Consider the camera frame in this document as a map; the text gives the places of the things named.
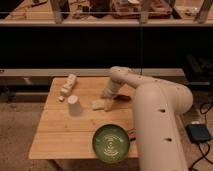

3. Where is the white sponge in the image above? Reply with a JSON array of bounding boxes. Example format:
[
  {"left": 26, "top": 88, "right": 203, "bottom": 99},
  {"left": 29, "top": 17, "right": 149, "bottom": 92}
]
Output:
[{"left": 92, "top": 99, "right": 113, "bottom": 112}]

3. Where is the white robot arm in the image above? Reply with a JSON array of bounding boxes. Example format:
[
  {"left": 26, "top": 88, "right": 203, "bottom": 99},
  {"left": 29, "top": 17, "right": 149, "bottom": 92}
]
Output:
[{"left": 102, "top": 66, "right": 193, "bottom": 171}]

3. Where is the green ceramic bowl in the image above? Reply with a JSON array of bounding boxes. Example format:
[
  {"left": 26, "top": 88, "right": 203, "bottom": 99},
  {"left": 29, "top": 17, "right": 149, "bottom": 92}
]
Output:
[{"left": 92, "top": 124, "right": 130, "bottom": 164}]

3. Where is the dark red small object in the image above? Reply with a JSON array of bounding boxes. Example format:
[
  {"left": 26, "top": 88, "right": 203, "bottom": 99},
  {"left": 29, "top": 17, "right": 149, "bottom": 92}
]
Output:
[{"left": 114, "top": 94, "right": 131, "bottom": 101}]

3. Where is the wooden table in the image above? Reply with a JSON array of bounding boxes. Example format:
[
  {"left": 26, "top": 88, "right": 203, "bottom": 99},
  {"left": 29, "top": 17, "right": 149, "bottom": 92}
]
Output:
[{"left": 29, "top": 77, "right": 134, "bottom": 159}]

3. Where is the white paper cup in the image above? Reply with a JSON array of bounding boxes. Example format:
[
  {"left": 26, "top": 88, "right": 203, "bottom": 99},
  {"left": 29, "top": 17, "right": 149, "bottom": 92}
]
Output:
[{"left": 67, "top": 95, "right": 82, "bottom": 115}]

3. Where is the brown chocolate bar box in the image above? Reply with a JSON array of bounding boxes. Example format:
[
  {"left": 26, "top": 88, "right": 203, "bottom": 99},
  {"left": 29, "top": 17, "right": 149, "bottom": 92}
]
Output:
[{"left": 128, "top": 130, "right": 136, "bottom": 141}]

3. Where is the black power adapter box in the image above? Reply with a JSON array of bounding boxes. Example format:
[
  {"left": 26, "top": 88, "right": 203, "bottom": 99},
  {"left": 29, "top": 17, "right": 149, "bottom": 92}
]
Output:
[{"left": 186, "top": 124, "right": 212, "bottom": 143}]

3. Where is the grey metal shelf rail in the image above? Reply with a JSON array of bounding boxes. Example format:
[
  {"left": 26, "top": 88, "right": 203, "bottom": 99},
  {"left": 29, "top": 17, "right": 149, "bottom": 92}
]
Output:
[{"left": 0, "top": 68, "right": 184, "bottom": 77}]

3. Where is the black floor cable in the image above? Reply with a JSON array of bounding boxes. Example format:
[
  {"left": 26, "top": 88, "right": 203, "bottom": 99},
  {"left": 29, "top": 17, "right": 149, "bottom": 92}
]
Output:
[{"left": 189, "top": 99, "right": 213, "bottom": 171}]

